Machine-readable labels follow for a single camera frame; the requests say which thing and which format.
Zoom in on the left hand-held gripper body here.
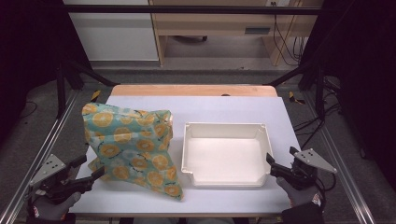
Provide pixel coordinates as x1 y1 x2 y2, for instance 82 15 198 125
29 153 94 204

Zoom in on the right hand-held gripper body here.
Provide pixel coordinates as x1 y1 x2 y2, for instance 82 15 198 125
288 147 338 190

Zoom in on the teal orange-print fabric bag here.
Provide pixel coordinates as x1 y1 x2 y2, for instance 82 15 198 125
81 102 185 201

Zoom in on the white plastic bin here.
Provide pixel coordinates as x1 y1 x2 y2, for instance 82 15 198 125
180 121 275 189

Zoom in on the person's right hand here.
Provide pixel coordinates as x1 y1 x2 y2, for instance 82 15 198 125
276 177 321 208

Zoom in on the person's left hand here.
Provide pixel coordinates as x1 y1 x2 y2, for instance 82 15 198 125
32 191 82 221

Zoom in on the black metal stand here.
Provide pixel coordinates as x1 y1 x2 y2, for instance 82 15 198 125
55 57 120 119
263 57 327 121

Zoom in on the white table mat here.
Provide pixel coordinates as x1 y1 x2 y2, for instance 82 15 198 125
68 94 303 216

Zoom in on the dark curtain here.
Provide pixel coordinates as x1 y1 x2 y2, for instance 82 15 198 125
0 0 92 147
300 0 396 190

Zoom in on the white cabinet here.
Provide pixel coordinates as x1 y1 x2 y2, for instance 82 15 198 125
63 0 160 62

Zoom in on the light wooden desk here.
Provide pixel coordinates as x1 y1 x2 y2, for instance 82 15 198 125
148 0 325 67

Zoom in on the aluminium rail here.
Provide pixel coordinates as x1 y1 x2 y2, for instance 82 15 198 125
0 89 79 224
302 91 377 224

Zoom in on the black floor cable bundle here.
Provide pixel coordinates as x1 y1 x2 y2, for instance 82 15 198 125
293 76 343 150

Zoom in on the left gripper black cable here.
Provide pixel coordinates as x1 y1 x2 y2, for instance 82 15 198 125
26 190 35 217

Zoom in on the thin black floor cable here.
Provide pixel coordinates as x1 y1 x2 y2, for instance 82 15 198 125
18 100 39 119

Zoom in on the black desk cable bundle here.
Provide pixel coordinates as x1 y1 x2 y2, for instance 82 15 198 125
271 1 308 67

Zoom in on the black horizontal frame bar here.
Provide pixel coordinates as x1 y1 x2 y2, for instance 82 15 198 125
64 4 323 16

